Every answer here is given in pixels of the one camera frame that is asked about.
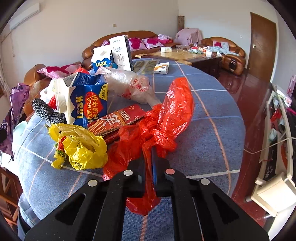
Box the yellow plastic bag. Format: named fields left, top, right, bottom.
left=47, top=123, right=108, bottom=171

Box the red paper packet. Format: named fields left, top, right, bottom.
left=88, top=104, right=146, bottom=136

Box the torn blue Look carton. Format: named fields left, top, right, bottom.
left=54, top=72, right=108, bottom=128

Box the black foam net sleeve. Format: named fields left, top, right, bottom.
left=32, top=98, right=67, bottom=124

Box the clear plastic bag red print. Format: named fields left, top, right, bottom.
left=95, top=67, right=161, bottom=108

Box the blue plaid tablecloth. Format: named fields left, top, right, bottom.
left=16, top=61, right=245, bottom=240

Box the white plastic rack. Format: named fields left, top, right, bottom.
left=246, top=85, right=295, bottom=217

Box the purple plastic bag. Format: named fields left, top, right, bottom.
left=1, top=83, right=30, bottom=160

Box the pink floral pillow on chaise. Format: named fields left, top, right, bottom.
left=37, top=64, right=81, bottom=79

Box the small orange white box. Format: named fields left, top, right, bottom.
left=153, top=62, right=170, bottom=75

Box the wooden coffee table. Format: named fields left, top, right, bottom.
left=134, top=49, right=222, bottom=79

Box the brown leather chaise sofa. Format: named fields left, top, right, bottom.
left=23, top=62, right=82, bottom=118

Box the brown leather armchair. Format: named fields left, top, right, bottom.
left=201, top=37, right=246, bottom=76

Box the brown leather long sofa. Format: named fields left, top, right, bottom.
left=82, top=30, right=178, bottom=70

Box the upright blue Look carton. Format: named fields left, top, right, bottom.
left=91, top=45, right=114, bottom=72

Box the white tissue box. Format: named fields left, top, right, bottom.
left=161, top=47, right=172, bottom=53

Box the white milk carton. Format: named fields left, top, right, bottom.
left=109, top=35, right=134, bottom=71

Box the brown wooden door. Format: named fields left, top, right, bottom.
left=247, top=13, right=277, bottom=82

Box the pink cloth covered appliance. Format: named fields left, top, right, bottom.
left=174, top=28, right=203, bottom=46

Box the white air conditioner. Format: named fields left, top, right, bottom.
left=9, top=3, right=41, bottom=31

